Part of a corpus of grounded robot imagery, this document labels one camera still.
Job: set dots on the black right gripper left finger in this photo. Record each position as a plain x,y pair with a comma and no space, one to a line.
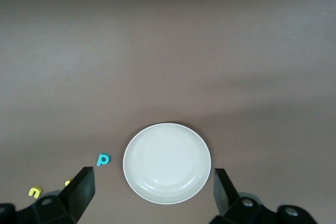
76,195

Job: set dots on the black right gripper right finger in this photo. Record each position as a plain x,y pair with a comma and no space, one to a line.
228,203

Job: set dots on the yellow foam letter z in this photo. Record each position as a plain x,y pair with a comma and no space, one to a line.
68,182

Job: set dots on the teal foam letter p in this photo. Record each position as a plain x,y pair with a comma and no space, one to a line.
99,161

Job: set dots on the yellow foam letter u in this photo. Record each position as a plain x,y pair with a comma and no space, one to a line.
32,190

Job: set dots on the beige round plate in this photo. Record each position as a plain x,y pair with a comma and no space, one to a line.
167,163

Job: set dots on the brown table cover sheet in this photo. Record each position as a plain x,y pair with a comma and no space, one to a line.
168,51

